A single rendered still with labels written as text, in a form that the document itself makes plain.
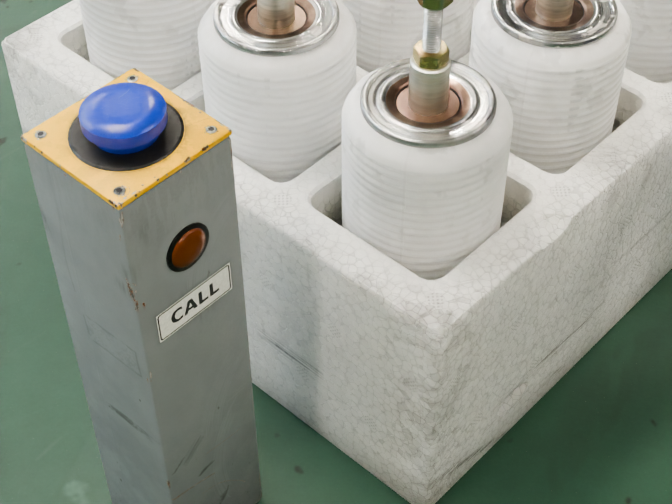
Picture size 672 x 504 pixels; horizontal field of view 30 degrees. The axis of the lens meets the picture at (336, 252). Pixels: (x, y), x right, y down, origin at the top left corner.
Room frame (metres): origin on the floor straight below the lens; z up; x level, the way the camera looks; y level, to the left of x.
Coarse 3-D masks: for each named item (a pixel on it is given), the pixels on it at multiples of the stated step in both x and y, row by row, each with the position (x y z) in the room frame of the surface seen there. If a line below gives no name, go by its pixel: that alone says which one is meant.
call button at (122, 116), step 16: (96, 96) 0.45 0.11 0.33; (112, 96) 0.45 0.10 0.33; (128, 96) 0.45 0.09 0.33; (144, 96) 0.45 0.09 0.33; (160, 96) 0.45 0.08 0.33; (80, 112) 0.44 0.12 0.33; (96, 112) 0.44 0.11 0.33; (112, 112) 0.44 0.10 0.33; (128, 112) 0.44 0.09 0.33; (144, 112) 0.44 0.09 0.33; (160, 112) 0.44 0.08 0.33; (96, 128) 0.43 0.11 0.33; (112, 128) 0.43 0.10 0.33; (128, 128) 0.43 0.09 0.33; (144, 128) 0.43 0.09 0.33; (160, 128) 0.43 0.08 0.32; (96, 144) 0.43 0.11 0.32; (112, 144) 0.42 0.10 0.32; (128, 144) 0.42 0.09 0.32; (144, 144) 0.43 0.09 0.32
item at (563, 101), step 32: (480, 0) 0.65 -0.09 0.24; (480, 32) 0.61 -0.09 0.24; (480, 64) 0.61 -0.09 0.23; (512, 64) 0.59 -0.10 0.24; (544, 64) 0.58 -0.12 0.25; (576, 64) 0.58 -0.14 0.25; (608, 64) 0.59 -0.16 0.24; (512, 96) 0.59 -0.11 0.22; (544, 96) 0.58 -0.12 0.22; (576, 96) 0.58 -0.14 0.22; (608, 96) 0.59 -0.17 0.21; (544, 128) 0.58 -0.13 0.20; (576, 128) 0.58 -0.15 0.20; (608, 128) 0.60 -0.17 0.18; (544, 160) 0.58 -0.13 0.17; (576, 160) 0.58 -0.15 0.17
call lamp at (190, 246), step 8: (192, 232) 0.42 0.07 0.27; (200, 232) 0.42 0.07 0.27; (184, 240) 0.42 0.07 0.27; (192, 240) 0.42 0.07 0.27; (200, 240) 0.42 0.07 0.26; (176, 248) 0.41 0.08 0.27; (184, 248) 0.41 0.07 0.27; (192, 248) 0.42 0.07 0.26; (200, 248) 0.42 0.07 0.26; (176, 256) 0.41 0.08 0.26; (184, 256) 0.41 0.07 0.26; (192, 256) 0.42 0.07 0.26; (176, 264) 0.41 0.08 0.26; (184, 264) 0.41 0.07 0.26
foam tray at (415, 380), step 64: (64, 64) 0.67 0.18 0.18; (640, 128) 0.60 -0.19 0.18; (256, 192) 0.54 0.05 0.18; (320, 192) 0.55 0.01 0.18; (512, 192) 0.56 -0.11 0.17; (576, 192) 0.54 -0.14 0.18; (640, 192) 0.58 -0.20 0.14; (256, 256) 0.53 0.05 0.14; (320, 256) 0.49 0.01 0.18; (384, 256) 0.49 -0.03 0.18; (512, 256) 0.49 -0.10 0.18; (576, 256) 0.53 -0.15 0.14; (640, 256) 0.60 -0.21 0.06; (256, 320) 0.53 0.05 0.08; (320, 320) 0.49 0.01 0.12; (384, 320) 0.46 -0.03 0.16; (448, 320) 0.44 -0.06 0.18; (512, 320) 0.48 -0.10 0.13; (576, 320) 0.54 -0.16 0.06; (256, 384) 0.53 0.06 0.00; (320, 384) 0.49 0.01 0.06; (384, 384) 0.46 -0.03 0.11; (448, 384) 0.44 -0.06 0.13; (512, 384) 0.49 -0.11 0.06; (384, 448) 0.46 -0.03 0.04; (448, 448) 0.45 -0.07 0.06
